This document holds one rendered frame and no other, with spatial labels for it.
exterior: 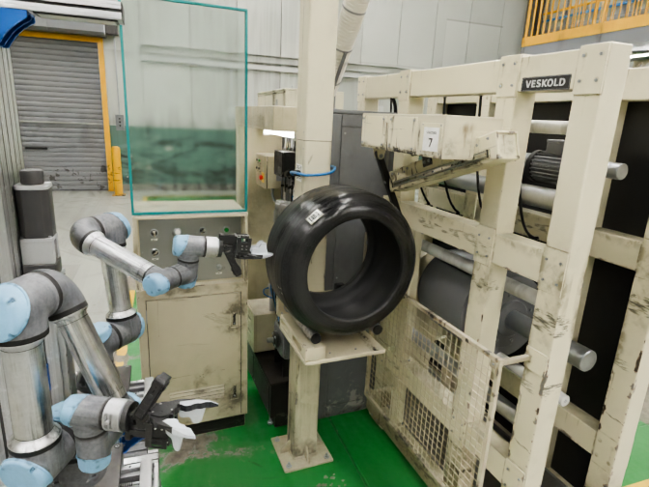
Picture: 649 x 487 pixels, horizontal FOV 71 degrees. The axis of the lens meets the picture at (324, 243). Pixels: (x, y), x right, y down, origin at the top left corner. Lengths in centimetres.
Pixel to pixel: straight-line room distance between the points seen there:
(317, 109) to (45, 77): 944
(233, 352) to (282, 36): 953
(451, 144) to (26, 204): 131
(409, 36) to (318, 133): 1071
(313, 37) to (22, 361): 153
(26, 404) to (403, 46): 1191
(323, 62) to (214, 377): 171
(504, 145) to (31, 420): 154
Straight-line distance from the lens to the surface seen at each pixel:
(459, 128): 163
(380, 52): 1227
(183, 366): 261
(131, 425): 125
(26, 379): 130
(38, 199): 153
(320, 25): 207
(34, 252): 157
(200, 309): 248
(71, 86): 1109
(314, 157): 205
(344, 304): 211
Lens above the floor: 175
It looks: 15 degrees down
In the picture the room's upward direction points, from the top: 3 degrees clockwise
